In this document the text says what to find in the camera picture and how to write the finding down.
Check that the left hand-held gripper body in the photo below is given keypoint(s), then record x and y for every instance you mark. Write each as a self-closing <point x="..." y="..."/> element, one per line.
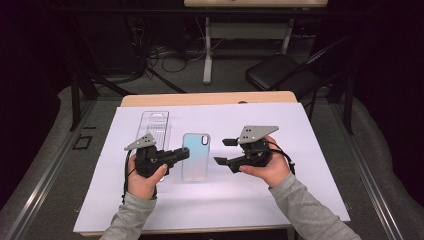
<point x="148" y="161"/>

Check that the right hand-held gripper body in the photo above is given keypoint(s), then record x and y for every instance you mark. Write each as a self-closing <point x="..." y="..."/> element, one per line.
<point x="253" y="153"/>

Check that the blue translucent phone case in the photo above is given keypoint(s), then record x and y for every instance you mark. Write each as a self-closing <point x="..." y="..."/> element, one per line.
<point x="196" y="156"/>

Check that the clear plastic storage bin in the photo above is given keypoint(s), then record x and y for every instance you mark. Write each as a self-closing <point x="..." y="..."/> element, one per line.
<point x="156" y="125"/>

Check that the person's left hand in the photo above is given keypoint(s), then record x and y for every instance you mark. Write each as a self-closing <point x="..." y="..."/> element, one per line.
<point x="143" y="186"/>

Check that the person's right hand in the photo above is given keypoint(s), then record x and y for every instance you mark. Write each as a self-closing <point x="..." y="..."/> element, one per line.
<point x="276" y="170"/>

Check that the white table cover sheet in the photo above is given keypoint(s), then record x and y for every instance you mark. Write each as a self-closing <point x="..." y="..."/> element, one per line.
<point x="233" y="200"/>

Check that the black folding chair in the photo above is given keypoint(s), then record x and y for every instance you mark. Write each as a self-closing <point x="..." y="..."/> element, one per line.
<point x="273" y="71"/>

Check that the black metal stand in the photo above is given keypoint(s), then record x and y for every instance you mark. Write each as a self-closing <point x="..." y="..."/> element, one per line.
<point x="348" y="106"/>
<point x="75" y="100"/>

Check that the white-legged wooden desk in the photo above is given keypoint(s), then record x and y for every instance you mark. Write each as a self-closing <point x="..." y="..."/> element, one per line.
<point x="246" y="30"/>

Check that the dark curtain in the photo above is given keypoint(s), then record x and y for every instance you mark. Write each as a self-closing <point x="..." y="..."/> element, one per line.
<point x="393" y="83"/>
<point x="26" y="83"/>

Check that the aluminium floor rail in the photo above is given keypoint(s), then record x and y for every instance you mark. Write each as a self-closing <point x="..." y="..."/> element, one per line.
<point x="43" y="186"/>
<point x="370" y="186"/>

